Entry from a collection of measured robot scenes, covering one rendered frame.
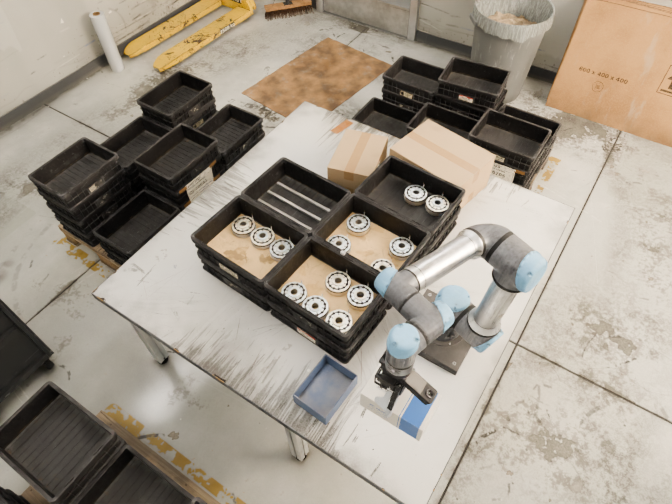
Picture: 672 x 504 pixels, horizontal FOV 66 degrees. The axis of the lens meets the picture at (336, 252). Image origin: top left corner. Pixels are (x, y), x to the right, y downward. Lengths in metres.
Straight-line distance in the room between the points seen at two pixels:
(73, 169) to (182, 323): 1.49
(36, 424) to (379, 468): 1.40
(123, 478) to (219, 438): 0.54
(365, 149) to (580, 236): 1.64
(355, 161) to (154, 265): 1.05
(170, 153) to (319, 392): 1.86
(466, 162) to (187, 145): 1.69
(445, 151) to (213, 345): 1.38
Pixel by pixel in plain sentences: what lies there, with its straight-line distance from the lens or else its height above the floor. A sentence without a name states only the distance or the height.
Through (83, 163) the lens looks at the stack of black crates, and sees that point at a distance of 3.42.
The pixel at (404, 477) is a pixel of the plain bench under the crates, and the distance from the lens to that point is 1.91.
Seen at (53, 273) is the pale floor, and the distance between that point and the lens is 3.60.
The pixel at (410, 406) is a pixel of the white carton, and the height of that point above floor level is 1.13.
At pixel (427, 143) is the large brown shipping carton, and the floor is 0.90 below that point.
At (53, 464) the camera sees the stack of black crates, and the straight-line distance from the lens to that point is 2.41.
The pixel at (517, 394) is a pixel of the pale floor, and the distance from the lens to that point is 2.89.
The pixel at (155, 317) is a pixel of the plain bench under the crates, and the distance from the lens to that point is 2.28.
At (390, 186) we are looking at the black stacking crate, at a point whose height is 0.83.
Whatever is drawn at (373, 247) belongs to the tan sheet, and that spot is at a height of 0.83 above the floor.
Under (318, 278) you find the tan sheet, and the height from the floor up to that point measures 0.83.
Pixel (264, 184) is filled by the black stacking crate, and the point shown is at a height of 0.88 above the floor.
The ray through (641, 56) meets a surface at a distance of 4.38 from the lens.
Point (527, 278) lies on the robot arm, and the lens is 1.54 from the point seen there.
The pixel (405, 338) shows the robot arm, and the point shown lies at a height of 1.46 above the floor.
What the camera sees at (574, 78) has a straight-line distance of 4.47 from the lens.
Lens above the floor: 2.55
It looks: 52 degrees down
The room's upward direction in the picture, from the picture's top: 2 degrees counter-clockwise
